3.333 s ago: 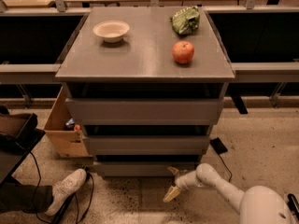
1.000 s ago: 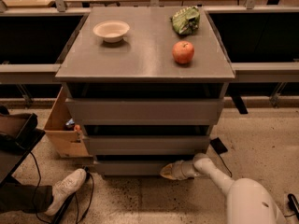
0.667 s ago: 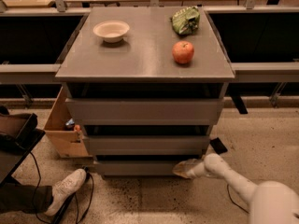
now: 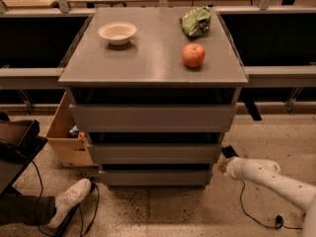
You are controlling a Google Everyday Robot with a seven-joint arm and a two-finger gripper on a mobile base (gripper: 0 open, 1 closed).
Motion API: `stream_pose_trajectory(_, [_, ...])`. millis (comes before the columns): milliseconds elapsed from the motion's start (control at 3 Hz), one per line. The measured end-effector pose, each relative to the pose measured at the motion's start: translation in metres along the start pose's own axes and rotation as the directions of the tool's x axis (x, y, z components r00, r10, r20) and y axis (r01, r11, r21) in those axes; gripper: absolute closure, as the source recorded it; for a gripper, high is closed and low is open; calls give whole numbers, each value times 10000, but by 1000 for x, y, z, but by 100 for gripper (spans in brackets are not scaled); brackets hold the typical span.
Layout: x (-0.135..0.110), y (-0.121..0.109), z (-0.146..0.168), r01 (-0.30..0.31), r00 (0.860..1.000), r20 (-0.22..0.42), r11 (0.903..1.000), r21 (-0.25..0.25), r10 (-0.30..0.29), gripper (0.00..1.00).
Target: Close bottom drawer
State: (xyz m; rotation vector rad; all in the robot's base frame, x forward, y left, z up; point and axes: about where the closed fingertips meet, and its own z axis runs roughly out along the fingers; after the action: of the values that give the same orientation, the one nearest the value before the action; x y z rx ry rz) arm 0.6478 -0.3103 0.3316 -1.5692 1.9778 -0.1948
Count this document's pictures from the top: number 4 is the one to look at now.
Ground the brown tray box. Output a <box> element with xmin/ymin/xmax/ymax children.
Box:
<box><xmin>0</xmin><ymin>119</ymin><xmax>40</xmax><ymax>153</ymax></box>

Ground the dark trouser leg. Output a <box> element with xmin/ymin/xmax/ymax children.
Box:
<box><xmin>0</xmin><ymin>194</ymin><xmax>56</xmax><ymax>225</ymax></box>

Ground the grey bottom drawer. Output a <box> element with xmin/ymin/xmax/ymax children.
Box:
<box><xmin>99</xmin><ymin>164</ymin><xmax>212</xmax><ymax>187</ymax></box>

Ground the black floor cable right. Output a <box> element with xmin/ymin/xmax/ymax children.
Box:
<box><xmin>238</xmin><ymin>181</ymin><xmax>303</xmax><ymax>231</ymax></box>

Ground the orange item in box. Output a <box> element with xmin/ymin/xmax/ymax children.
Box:
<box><xmin>78</xmin><ymin>131</ymin><xmax>86</xmax><ymax>139</ymax></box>

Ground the grey middle drawer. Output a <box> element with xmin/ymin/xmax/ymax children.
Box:
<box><xmin>88</xmin><ymin>132</ymin><xmax>221</xmax><ymax>164</ymax></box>

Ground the blue item in box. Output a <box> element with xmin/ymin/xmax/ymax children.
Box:
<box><xmin>68</xmin><ymin>125</ymin><xmax>79</xmax><ymax>137</ymax></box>

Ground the cardboard box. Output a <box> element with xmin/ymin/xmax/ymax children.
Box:
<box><xmin>46</xmin><ymin>94</ymin><xmax>94</xmax><ymax>167</ymax></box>

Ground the black power adapter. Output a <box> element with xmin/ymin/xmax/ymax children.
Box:
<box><xmin>221</xmin><ymin>145</ymin><xmax>238</xmax><ymax>158</ymax></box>

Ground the grey drawer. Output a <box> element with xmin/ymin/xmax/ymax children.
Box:
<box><xmin>88</xmin><ymin>132</ymin><xmax>221</xmax><ymax>164</ymax></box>
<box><xmin>69</xmin><ymin>104</ymin><xmax>236</xmax><ymax>132</ymax></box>
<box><xmin>99</xmin><ymin>164</ymin><xmax>212</xmax><ymax>187</ymax></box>

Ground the white paper bowl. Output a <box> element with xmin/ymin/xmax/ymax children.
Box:
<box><xmin>98</xmin><ymin>22</ymin><xmax>137</xmax><ymax>45</ymax></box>

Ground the black cable left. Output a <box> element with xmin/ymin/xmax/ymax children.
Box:
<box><xmin>30</xmin><ymin>161</ymin><xmax>101</xmax><ymax>237</ymax></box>

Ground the dark side table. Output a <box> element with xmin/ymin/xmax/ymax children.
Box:
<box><xmin>0</xmin><ymin>136</ymin><xmax>47</xmax><ymax>198</ymax></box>

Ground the red apple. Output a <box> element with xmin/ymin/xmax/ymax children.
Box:
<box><xmin>182</xmin><ymin>43</ymin><xmax>205</xmax><ymax>68</ymax></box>

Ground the grey drawer cabinet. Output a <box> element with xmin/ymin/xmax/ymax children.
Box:
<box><xmin>58</xmin><ymin>6</ymin><xmax>249</xmax><ymax>187</ymax></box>

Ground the grey top drawer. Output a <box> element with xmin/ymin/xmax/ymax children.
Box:
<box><xmin>69</xmin><ymin>104</ymin><xmax>236</xmax><ymax>132</ymax></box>

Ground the green chip bag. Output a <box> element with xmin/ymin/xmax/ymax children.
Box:
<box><xmin>180</xmin><ymin>7</ymin><xmax>211</xmax><ymax>38</ymax></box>

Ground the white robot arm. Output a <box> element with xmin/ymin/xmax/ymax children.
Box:
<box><xmin>218</xmin><ymin>156</ymin><xmax>316</xmax><ymax>237</ymax></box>

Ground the white sneaker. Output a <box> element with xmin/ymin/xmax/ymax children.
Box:
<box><xmin>47</xmin><ymin>179</ymin><xmax>92</xmax><ymax>228</ymax></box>

